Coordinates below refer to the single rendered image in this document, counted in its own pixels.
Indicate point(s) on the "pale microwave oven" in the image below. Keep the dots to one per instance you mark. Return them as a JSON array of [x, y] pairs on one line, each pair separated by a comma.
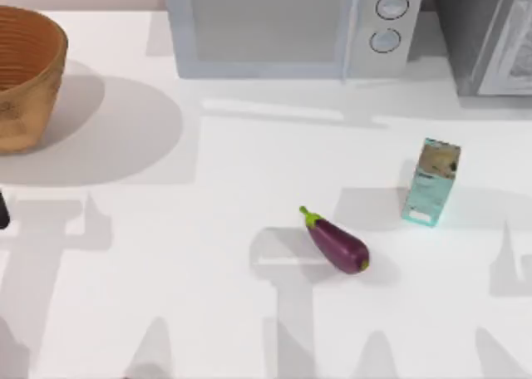
[[390, 63]]

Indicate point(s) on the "round microwave knob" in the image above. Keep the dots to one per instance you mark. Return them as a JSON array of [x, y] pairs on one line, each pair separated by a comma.
[[392, 6], [385, 40]]

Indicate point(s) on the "microwave oven door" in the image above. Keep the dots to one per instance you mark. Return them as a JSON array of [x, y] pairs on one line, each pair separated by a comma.
[[266, 26]]

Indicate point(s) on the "brown wicker basket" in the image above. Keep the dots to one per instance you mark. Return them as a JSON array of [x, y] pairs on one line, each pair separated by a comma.
[[25, 84]]

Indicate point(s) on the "light teal carton box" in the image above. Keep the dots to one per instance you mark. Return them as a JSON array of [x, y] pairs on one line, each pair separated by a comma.
[[430, 188]]

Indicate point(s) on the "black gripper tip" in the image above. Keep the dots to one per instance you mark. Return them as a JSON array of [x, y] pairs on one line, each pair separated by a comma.
[[3, 213]]

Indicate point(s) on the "purple eggplant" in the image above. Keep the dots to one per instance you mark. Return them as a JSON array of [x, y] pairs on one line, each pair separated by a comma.
[[338, 246]]

